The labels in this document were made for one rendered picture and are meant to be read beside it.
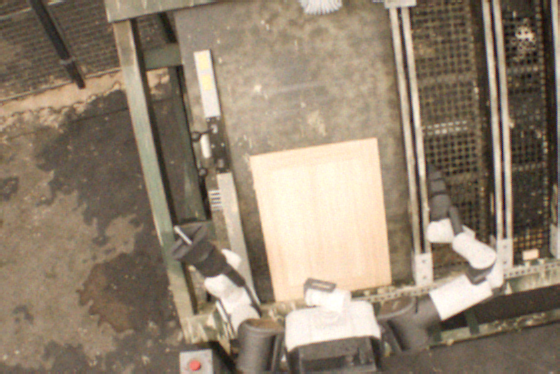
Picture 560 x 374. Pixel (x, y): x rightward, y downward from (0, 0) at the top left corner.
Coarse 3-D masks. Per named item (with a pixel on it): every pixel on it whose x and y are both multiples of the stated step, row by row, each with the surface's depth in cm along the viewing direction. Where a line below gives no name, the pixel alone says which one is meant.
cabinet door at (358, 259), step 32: (256, 160) 197; (288, 160) 197; (320, 160) 197; (352, 160) 198; (256, 192) 201; (288, 192) 201; (320, 192) 201; (352, 192) 201; (288, 224) 205; (320, 224) 205; (352, 224) 205; (384, 224) 205; (288, 256) 208; (320, 256) 209; (352, 256) 209; (384, 256) 209; (288, 288) 212; (352, 288) 212
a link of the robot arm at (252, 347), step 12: (240, 324) 169; (240, 336) 164; (252, 336) 158; (264, 336) 158; (240, 348) 161; (252, 348) 158; (264, 348) 159; (240, 360) 160; (252, 360) 158; (264, 360) 160
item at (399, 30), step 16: (400, 0) 173; (400, 16) 179; (400, 32) 183; (400, 48) 181; (400, 64) 183; (400, 80) 184; (400, 96) 186; (416, 96) 186; (400, 112) 191; (416, 112) 188; (400, 128) 195; (416, 128) 189; (416, 144) 191; (416, 160) 195; (416, 176) 195; (416, 192) 199; (416, 208) 198; (416, 224) 200; (416, 240) 201; (416, 256) 203; (416, 272) 205
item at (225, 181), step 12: (204, 72) 186; (204, 96) 188; (216, 96) 188; (204, 108) 189; (216, 108) 189; (228, 156) 197; (228, 180) 197; (228, 192) 198; (228, 204) 199; (228, 216) 201; (228, 228) 202; (240, 228) 202; (240, 240) 203; (240, 252) 205; (240, 264) 206; (252, 288) 209
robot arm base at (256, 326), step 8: (248, 320) 163; (256, 320) 164; (264, 320) 166; (272, 320) 167; (248, 328) 158; (256, 328) 158; (264, 328) 158; (272, 328) 160; (280, 328) 161; (280, 336) 160; (272, 344) 162; (280, 344) 161; (272, 352) 161; (280, 352) 161; (272, 360) 161; (280, 360) 162; (240, 368) 160; (272, 368) 161
